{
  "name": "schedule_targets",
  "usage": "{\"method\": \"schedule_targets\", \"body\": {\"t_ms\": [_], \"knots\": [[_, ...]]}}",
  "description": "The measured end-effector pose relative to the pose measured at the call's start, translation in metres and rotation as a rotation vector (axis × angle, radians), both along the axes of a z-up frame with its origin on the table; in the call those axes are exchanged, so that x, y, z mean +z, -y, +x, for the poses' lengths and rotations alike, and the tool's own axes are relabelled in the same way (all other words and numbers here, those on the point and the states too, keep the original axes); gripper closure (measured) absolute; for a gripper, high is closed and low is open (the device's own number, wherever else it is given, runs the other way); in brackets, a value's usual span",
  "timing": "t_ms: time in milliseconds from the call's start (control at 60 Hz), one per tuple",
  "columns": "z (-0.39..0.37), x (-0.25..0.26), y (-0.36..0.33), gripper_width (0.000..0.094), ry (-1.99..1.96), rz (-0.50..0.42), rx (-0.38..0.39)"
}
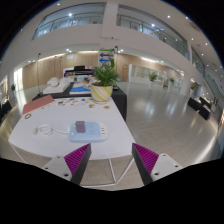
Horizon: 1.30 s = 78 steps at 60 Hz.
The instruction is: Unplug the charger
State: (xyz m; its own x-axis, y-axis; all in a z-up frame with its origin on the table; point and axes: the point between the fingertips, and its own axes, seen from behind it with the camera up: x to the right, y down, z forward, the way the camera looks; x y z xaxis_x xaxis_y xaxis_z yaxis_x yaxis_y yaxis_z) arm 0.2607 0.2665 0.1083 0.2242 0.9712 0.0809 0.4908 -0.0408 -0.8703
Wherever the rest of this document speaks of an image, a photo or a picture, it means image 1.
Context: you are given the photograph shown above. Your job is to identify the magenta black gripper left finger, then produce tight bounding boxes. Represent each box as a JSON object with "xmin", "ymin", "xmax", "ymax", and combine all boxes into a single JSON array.
[{"xmin": 43, "ymin": 144, "xmax": 91, "ymax": 185}]

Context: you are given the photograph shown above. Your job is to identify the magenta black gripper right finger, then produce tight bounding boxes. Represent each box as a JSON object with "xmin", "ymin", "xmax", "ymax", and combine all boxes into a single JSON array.
[{"xmin": 132, "ymin": 143, "xmax": 182, "ymax": 185}]

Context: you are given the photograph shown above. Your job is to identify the dark purple charger plug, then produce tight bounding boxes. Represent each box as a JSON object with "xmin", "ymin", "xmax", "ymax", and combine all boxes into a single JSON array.
[{"xmin": 75, "ymin": 121, "xmax": 86, "ymax": 133}]

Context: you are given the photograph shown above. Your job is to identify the light blue power strip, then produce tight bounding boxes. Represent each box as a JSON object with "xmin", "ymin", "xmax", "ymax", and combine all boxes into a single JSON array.
[{"xmin": 68, "ymin": 121, "xmax": 109, "ymax": 143}]

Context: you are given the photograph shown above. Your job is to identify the white table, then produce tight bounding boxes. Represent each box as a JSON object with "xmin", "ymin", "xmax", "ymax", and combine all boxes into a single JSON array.
[{"xmin": 8, "ymin": 97, "xmax": 135, "ymax": 161}]

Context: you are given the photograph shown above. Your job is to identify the red flat board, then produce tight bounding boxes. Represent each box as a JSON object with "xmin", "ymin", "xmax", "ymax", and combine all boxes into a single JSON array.
[{"xmin": 22, "ymin": 95, "xmax": 54, "ymax": 115}]

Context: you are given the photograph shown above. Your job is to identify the blue mat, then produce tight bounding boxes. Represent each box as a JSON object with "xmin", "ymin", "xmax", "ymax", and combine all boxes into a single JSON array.
[{"xmin": 69, "ymin": 87, "xmax": 91, "ymax": 94}]

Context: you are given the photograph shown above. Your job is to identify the white sofa model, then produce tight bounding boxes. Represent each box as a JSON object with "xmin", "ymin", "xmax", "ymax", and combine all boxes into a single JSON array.
[{"xmin": 43, "ymin": 77, "xmax": 70, "ymax": 94}]

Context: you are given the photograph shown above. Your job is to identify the potted green plant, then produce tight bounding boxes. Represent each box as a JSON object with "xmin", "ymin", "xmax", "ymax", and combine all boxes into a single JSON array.
[{"xmin": 90, "ymin": 58, "xmax": 119, "ymax": 104}]

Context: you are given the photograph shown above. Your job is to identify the black piano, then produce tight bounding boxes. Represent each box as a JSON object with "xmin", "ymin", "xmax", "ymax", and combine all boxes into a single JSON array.
[{"xmin": 64, "ymin": 66, "xmax": 93, "ymax": 78}]

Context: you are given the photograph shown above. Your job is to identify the direction sign banner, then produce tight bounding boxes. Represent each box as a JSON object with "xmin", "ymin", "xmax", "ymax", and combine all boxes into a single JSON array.
[{"xmin": 98, "ymin": 49, "xmax": 114, "ymax": 66}]

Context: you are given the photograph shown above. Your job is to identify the white coiled cable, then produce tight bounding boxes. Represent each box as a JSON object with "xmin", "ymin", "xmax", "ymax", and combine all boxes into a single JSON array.
[{"xmin": 32, "ymin": 123, "xmax": 70, "ymax": 137}]

